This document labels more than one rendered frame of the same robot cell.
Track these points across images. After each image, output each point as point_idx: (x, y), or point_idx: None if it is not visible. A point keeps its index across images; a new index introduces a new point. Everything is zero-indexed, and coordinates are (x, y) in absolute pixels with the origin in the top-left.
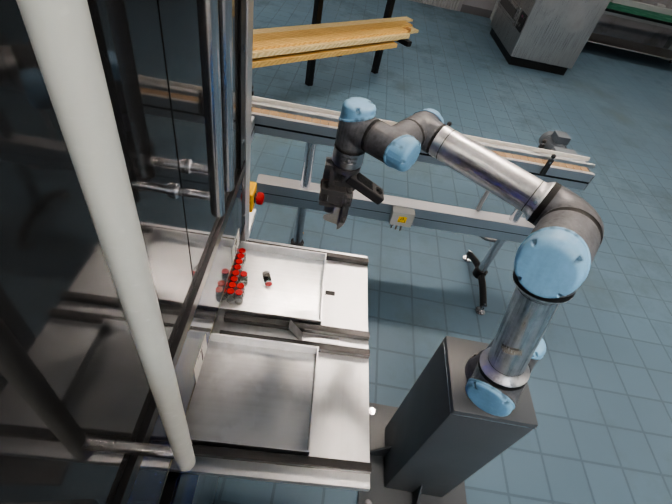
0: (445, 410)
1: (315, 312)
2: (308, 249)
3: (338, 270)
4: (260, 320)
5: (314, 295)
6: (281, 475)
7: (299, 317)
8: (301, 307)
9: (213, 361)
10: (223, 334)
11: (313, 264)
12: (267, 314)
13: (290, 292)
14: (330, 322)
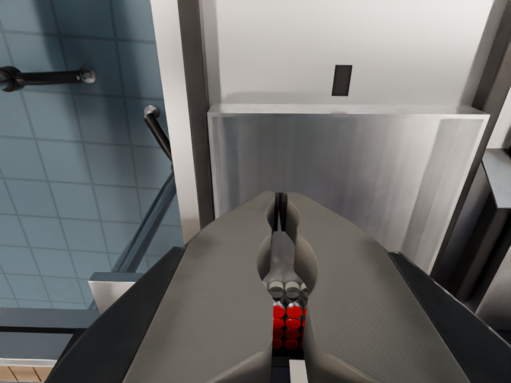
0: None
1: (415, 121)
2: (195, 163)
3: (244, 56)
4: (442, 245)
5: (354, 128)
6: None
7: (464, 174)
8: (395, 158)
9: (506, 291)
10: (480, 303)
11: (238, 138)
12: (441, 241)
13: (345, 187)
14: (452, 74)
